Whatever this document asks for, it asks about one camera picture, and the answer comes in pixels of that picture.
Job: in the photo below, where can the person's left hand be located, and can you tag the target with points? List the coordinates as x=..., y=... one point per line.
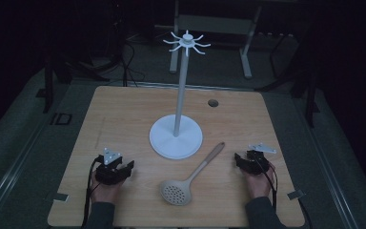
x=105, y=191

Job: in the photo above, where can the grey metal table frame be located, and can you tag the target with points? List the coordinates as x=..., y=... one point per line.
x=214, y=24

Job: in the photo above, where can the white utensil stand with hooks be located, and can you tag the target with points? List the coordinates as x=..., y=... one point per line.
x=175, y=143

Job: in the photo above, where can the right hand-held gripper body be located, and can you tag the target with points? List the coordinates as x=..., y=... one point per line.
x=256, y=160

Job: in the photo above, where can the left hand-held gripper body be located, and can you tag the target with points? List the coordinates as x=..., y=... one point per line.
x=108, y=173

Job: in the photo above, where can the person's right hand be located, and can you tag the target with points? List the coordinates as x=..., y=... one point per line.
x=258, y=186

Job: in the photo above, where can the black metal stand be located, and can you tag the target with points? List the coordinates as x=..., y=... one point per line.
x=311, y=101
x=48, y=86

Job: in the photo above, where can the grey bracket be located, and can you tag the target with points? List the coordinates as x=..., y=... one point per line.
x=60, y=197
x=296, y=194

